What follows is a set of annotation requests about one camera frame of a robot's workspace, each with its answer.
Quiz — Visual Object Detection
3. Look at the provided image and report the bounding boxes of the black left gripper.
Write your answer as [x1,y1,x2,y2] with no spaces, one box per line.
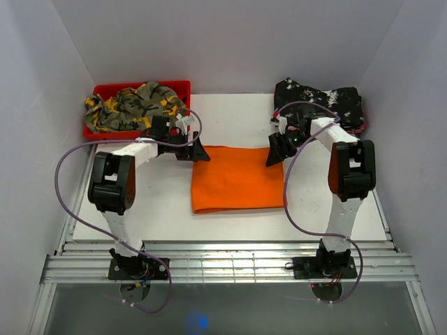
[163,131,210,161]

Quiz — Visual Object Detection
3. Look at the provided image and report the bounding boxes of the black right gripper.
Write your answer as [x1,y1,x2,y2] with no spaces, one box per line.
[265,129,316,166]

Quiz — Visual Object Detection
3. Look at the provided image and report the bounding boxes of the orange trousers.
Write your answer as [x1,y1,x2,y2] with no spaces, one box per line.
[191,146,284,214]

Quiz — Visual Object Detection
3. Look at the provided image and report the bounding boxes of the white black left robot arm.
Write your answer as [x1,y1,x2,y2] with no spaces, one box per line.
[87,114,210,281]

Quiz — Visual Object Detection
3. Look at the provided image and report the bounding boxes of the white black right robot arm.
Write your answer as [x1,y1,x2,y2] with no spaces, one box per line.
[265,101,376,283]

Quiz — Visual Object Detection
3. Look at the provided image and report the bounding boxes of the camouflage trousers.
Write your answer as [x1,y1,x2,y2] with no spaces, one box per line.
[83,81,189,133]

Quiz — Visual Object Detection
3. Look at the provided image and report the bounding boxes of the black white patterned trousers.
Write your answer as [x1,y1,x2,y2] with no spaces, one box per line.
[274,77,365,131]

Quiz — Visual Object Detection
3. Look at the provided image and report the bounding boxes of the pink folded trousers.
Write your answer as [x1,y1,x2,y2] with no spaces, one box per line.
[348,124,366,135]

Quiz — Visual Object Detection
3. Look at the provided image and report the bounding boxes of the red plastic bin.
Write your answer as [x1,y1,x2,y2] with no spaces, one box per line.
[82,80,191,142]

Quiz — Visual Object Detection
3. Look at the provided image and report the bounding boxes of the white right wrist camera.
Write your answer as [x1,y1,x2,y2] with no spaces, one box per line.
[270,112,288,134]

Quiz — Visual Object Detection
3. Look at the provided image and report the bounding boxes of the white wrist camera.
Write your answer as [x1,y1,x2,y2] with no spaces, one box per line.
[175,114,194,135]
[270,112,288,134]

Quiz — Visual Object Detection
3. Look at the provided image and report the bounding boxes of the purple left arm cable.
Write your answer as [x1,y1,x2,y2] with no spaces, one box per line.
[54,107,203,314]

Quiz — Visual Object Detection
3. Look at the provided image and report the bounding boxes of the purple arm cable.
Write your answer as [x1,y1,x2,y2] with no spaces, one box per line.
[273,100,365,305]
[54,107,203,314]

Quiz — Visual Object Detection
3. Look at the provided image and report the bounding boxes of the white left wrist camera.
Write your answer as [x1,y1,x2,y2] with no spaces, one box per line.
[175,114,194,135]

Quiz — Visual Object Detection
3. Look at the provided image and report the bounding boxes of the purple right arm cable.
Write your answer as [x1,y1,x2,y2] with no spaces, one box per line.
[273,100,365,305]

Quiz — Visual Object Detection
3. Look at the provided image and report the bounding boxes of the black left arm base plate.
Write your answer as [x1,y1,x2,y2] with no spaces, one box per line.
[108,257,168,281]

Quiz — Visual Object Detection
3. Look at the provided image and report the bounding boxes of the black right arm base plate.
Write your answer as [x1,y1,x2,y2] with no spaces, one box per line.
[292,256,358,279]

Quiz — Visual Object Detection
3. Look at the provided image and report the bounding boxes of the aluminium frame rail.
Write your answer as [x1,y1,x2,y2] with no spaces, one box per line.
[41,241,419,284]

